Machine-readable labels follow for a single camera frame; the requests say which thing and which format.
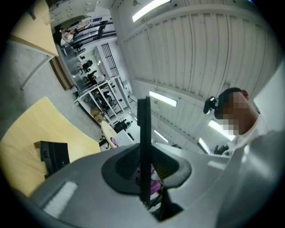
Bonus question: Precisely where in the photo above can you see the purple cloth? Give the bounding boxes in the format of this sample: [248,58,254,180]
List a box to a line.
[135,166,162,196]

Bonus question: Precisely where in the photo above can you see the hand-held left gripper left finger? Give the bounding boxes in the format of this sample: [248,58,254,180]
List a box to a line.
[28,142,161,228]

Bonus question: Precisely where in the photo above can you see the person's white shirt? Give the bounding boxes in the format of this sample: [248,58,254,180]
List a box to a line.
[222,113,268,156]

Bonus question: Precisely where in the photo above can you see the black metal railing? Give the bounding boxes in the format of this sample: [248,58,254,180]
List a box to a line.
[101,43,120,77]

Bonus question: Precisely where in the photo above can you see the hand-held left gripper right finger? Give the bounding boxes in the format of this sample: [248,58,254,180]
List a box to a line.
[151,130,285,228]

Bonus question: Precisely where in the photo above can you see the brown steps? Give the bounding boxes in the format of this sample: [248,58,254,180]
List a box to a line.
[49,57,74,91]

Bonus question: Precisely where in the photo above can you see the round wooden table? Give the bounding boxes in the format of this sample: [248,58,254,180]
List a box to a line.
[99,120,118,149]

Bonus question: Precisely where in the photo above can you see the square wooden pedestal table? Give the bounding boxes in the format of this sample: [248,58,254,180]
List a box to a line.
[0,96,102,198]

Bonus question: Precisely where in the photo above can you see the white cardboard box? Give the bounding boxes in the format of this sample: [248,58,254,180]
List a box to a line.
[115,129,135,147]

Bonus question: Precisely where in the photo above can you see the black office chair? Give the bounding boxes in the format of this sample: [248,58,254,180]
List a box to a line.
[77,60,92,75]
[83,70,98,85]

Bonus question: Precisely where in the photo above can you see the person's head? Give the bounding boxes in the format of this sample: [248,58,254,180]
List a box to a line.
[218,87,260,136]

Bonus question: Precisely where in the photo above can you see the ceiling light tube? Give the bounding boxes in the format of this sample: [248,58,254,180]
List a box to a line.
[153,130,169,143]
[208,119,236,141]
[149,90,178,107]
[132,0,171,22]
[198,137,210,154]

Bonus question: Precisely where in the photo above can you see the long wooden table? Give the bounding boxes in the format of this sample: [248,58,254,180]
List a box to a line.
[8,0,60,91]

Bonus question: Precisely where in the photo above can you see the black head camera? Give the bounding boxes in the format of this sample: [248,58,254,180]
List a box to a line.
[203,96,220,114]

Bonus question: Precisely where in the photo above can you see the white shelf unit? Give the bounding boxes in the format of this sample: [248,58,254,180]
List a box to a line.
[74,77,132,125]

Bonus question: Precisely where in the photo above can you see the grey locker cabinet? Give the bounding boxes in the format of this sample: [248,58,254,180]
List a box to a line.
[49,0,101,23]

